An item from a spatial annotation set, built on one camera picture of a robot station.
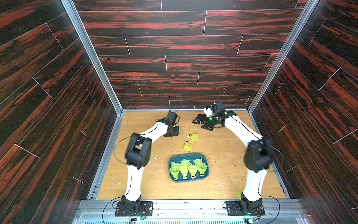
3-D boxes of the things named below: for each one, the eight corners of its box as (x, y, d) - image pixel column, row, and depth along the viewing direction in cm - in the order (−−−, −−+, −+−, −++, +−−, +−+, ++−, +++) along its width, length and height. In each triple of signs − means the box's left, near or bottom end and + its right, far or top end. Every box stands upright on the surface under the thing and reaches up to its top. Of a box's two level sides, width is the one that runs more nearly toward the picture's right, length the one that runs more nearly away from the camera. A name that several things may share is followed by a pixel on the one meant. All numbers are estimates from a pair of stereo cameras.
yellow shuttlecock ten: (187, 141, 102) (187, 139, 99) (187, 136, 105) (187, 133, 102) (198, 141, 102) (199, 139, 99) (198, 136, 105) (198, 133, 102)
